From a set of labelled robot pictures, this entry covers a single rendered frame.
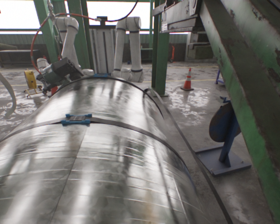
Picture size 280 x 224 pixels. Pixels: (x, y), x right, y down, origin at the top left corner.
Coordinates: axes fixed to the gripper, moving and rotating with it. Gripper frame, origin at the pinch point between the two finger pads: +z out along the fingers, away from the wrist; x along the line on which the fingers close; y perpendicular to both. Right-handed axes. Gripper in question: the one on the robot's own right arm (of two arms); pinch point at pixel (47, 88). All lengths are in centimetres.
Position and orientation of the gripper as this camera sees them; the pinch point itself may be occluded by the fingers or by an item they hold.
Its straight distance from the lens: 164.4
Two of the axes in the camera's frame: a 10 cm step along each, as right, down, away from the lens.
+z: 3.7, 8.8, -2.9
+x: 2.3, 2.2, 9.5
